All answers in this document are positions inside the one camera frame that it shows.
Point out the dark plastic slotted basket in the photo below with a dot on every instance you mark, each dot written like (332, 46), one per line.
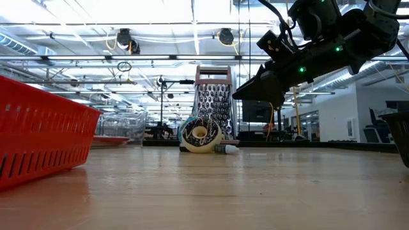
(401, 134)

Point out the chocolate iced toy donut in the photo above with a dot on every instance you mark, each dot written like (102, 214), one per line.
(201, 134)

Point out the black monitor screen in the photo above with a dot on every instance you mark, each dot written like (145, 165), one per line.
(257, 111)

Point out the clear plastic container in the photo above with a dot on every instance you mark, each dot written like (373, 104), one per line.
(123, 124)

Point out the red plastic slotted basket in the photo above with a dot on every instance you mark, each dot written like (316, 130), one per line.
(44, 140)

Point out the dark blue small block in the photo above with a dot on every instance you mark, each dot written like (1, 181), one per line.
(183, 149)

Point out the chocolate frosted donut toy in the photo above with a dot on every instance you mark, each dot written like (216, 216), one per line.
(182, 131)

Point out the black camera stand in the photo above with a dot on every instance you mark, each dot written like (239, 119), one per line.
(161, 108)

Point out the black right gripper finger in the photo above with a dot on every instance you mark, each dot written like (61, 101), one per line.
(278, 101)
(259, 89)

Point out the green dropper bottle white cap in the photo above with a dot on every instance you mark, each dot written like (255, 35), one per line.
(227, 149)

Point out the white wall panel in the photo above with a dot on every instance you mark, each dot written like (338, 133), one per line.
(351, 128)

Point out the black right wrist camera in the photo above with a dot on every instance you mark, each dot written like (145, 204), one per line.
(273, 46)

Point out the red popcorn bag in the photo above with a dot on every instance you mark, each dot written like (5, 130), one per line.
(110, 140)

